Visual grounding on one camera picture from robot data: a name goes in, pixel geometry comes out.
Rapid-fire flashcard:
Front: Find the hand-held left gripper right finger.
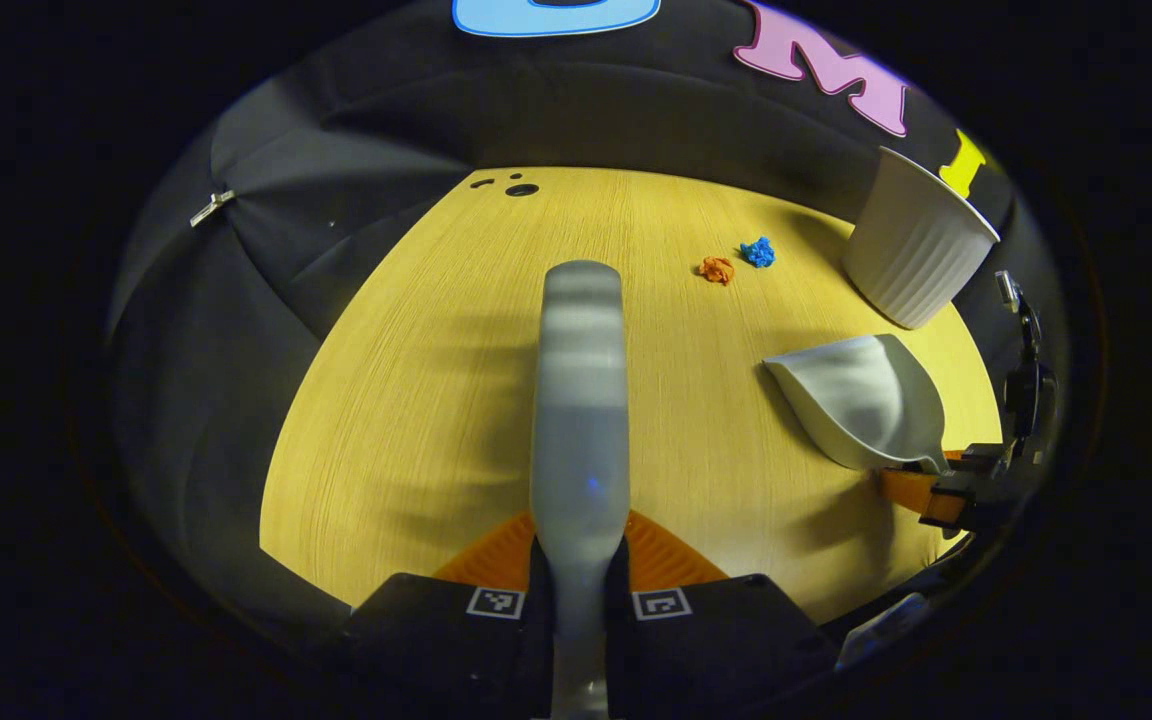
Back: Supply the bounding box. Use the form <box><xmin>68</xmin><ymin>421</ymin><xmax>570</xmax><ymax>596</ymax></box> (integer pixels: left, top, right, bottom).
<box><xmin>604</xmin><ymin>508</ymin><xmax>842</xmax><ymax>717</ymax></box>

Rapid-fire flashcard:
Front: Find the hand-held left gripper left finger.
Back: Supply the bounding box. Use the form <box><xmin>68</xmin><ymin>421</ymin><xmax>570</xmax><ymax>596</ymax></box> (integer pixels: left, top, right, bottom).
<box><xmin>336</xmin><ymin>510</ymin><xmax>555</xmax><ymax>720</ymax></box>

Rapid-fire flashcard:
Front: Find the grey dustpan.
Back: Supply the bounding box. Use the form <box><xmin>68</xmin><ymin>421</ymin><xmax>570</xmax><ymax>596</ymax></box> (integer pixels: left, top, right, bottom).
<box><xmin>763</xmin><ymin>334</ymin><xmax>949</xmax><ymax>474</ymax></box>

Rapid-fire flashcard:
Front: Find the white ribbed garbage bin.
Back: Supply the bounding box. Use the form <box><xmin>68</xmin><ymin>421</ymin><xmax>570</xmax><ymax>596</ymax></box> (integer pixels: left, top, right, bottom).
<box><xmin>842</xmin><ymin>146</ymin><xmax>1001</xmax><ymax>331</ymax></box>

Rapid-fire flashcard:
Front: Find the wooden desktop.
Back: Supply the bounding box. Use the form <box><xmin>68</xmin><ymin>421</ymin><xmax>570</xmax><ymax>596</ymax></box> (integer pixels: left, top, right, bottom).
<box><xmin>259</xmin><ymin>166</ymin><xmax>1003</xmax><ymax>626</ymax></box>

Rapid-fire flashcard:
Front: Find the black backdrop cloth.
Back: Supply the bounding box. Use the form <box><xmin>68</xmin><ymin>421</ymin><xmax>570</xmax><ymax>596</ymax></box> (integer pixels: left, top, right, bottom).
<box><xmin>106</xmin><ymin>0</ymin><xmax>1072</xmax><ymax>641</ymax></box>

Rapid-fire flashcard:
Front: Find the metal binder clip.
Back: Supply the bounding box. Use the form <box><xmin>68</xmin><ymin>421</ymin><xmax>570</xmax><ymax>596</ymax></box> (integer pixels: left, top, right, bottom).
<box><xmin>189</xmin><ymin>190</ymin><xmax>236</xmax><ymax>228</ymax></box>

